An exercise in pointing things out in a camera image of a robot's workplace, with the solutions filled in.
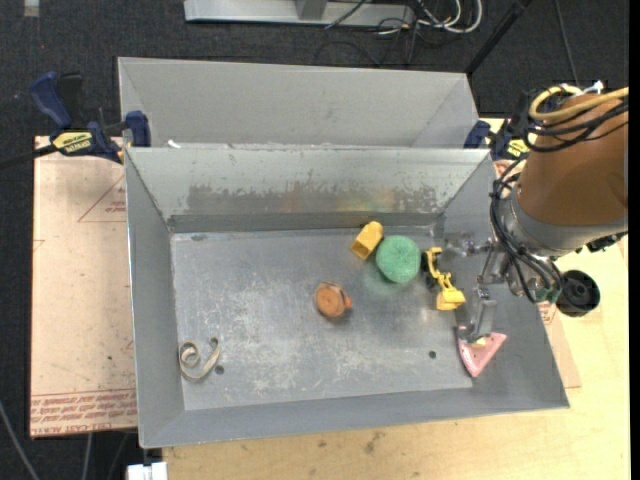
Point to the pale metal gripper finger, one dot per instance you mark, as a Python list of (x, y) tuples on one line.
[(483, 315), (467, 249)]

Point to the yellow toy excavator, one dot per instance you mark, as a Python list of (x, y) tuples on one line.
[(447, 295)]

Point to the pink triangular wedge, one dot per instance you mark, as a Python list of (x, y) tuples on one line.
[(477, 358)]

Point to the green scrubber ball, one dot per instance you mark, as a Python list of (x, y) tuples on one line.
[(398, 259)]

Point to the yellow toy block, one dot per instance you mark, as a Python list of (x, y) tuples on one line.
[(367, 240)]

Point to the orange round toy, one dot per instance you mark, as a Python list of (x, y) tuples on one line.
[(330, 300)]

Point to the grey metal bin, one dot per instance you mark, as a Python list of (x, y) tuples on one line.
[(300, 328)]

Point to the tan curled band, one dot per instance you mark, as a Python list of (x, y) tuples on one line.
[(197, 363)]

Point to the brown cardboard board red print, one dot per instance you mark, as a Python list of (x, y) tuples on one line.
[(80, 278)]

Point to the black cylinder on white bracket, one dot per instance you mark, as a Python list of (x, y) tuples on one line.
[(579, 293)]

